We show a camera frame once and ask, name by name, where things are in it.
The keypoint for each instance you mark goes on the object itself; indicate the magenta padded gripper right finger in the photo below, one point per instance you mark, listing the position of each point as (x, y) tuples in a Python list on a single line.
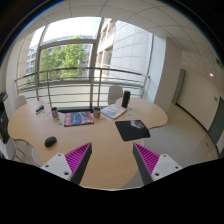
[(153, 166)]

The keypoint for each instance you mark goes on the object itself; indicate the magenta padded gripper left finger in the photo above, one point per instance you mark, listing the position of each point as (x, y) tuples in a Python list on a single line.
[(70, 166)]

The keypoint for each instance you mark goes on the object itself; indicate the black computer mouse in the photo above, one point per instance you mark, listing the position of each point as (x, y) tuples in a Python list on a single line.
[(50, 141)]

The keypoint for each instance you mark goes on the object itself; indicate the black mouse pad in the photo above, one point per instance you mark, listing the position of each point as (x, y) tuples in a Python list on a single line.
[(132, 130)]

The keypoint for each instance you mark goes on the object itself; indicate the red and blue magazine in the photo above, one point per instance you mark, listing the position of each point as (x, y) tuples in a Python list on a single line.
[(78, 118)]

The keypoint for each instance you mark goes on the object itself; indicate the left patterned mug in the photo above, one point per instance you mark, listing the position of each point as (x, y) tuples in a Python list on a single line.
[(54, 112)]

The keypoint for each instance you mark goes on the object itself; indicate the patterned mug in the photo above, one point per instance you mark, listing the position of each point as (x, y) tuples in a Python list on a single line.
[(54, 112), (96, 111)]

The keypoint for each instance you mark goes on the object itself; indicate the right patterned mug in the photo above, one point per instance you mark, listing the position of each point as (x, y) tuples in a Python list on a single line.
[(96, 111)]

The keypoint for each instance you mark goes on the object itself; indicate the white chair near left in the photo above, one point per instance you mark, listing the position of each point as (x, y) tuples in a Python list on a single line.
[(8, 149)]

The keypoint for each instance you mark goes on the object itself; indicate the small dark blue box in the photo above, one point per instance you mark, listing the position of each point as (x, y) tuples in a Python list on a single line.
[(39, 109)]

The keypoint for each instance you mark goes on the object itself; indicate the light blue booklet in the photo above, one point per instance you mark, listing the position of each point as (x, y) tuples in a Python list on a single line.
[(113, 111)]

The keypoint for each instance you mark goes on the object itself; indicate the black cylindrical bottle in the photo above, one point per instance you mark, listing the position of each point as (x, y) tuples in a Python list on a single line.
[(126, 98)]

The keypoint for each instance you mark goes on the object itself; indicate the black monitor at left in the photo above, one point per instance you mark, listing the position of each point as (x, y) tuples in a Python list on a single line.
[(3, 118)]

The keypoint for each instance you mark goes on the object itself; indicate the metal balcony railing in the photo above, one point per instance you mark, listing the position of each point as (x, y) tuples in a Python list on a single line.
[(78, 86)]

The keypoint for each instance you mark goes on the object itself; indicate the white chair at left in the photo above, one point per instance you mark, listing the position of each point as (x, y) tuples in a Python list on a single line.
[(19, 101)]

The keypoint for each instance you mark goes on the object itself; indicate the white chair behind table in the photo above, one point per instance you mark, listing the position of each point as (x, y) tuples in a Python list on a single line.
[(115, 92)]

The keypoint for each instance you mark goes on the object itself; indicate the green door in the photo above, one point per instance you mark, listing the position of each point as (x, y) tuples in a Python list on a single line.
[(179, 86)]

